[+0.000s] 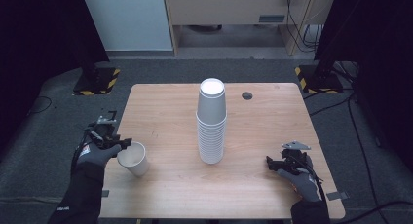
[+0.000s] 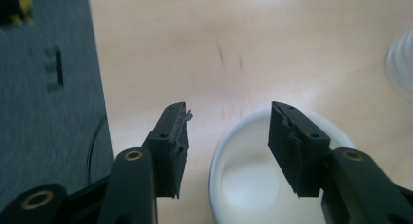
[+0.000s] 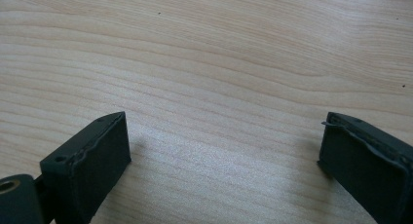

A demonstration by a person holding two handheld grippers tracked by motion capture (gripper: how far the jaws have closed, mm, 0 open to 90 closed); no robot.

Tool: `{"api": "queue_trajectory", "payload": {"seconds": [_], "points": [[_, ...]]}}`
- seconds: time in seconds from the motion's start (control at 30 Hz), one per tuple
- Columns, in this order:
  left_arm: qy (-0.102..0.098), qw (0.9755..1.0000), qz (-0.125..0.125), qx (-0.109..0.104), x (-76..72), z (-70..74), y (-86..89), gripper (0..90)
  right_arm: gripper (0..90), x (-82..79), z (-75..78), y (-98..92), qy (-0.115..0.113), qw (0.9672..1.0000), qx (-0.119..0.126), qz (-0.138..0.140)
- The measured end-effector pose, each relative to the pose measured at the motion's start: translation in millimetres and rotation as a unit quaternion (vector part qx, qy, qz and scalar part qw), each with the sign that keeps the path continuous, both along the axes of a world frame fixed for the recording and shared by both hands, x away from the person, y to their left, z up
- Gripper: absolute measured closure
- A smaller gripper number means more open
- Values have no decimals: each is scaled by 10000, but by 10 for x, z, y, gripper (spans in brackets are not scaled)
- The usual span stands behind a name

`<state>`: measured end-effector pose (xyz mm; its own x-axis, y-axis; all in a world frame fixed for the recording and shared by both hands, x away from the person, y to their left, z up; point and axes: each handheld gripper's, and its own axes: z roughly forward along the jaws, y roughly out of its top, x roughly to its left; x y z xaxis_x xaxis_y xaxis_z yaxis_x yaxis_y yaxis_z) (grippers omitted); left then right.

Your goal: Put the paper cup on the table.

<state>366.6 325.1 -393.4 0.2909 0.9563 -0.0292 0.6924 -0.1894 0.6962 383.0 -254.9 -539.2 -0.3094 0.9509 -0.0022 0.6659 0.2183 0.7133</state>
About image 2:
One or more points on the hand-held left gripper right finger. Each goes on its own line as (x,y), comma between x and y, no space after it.
(297,152)

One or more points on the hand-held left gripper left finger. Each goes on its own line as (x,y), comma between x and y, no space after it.
(170,142)

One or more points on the white bowl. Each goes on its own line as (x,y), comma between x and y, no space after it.
(248,185)

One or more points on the stack of white paper cups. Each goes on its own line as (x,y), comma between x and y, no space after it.
(402,65)

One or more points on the black yellow striped stand base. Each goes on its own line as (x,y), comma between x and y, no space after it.
(14,5)

